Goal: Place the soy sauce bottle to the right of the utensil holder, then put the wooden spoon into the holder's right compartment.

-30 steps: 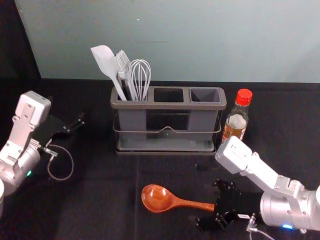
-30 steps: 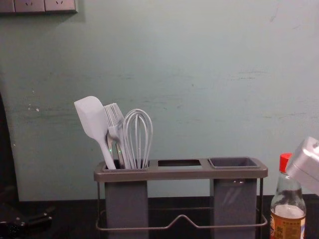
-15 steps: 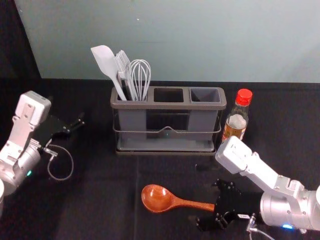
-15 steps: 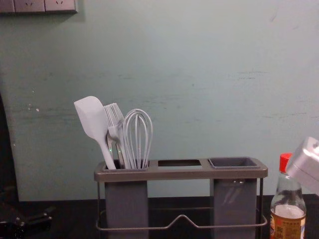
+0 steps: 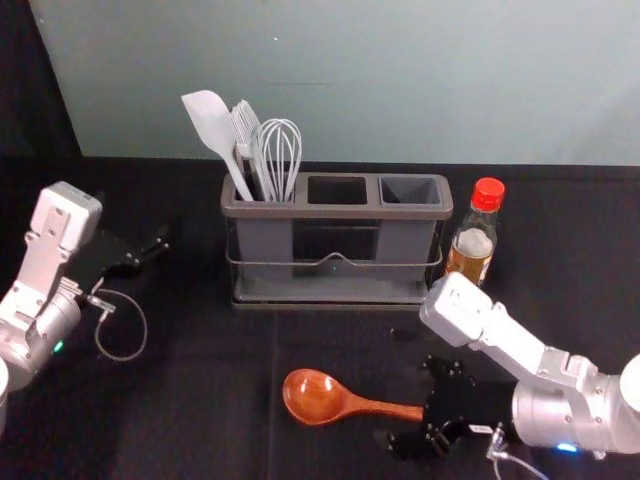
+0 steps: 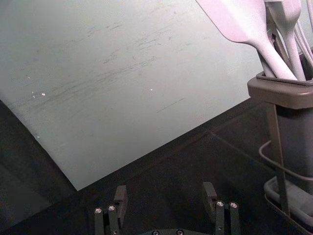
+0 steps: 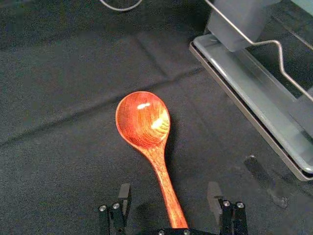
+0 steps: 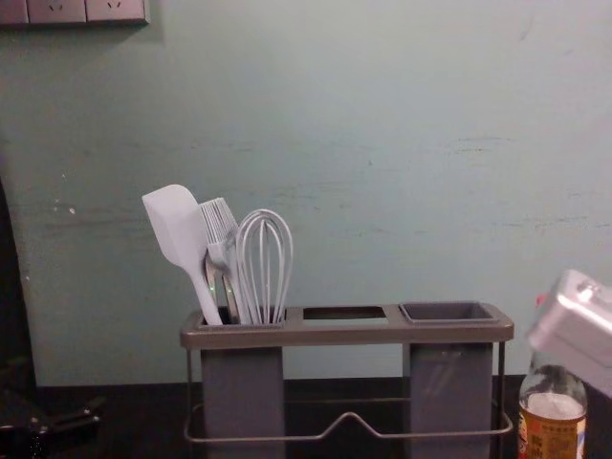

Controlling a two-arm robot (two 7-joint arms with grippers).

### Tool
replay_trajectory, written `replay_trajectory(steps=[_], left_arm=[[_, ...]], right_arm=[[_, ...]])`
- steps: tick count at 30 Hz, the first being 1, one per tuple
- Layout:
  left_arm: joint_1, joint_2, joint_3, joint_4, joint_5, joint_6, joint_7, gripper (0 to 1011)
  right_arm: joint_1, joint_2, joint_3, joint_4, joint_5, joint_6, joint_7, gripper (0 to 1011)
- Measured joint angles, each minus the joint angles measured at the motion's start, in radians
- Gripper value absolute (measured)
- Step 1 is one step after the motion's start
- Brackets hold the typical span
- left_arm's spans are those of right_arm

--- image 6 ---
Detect black table cloth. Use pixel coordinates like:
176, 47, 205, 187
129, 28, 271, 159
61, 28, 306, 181
0, 97, 313, 235

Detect grey flat spatula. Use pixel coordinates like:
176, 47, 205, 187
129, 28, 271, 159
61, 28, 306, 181
195, 0, 298, 81

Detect grey utensil holder cup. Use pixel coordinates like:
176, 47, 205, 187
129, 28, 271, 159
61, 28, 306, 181
246, 54, 313, 182

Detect black rack with steel bars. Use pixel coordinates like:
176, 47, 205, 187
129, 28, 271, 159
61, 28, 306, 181
258, 102, 313, 235

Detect plain pale wall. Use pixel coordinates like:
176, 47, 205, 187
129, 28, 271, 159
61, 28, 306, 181
0, 0, 313, 191

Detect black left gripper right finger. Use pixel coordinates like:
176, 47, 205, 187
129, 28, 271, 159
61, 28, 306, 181
202, 181, 242, 235

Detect grey wire whisk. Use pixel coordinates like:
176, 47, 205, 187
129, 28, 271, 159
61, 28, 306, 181
294, 17, 313, 65

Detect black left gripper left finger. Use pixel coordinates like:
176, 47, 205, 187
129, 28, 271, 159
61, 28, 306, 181
93, 185, 128, 235

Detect grey drip tray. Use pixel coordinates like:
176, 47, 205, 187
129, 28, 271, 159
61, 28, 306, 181
263, 176, 313, 222

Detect grey kitchen tongs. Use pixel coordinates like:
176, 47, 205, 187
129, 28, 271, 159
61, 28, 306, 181
264, 0, 290, 61

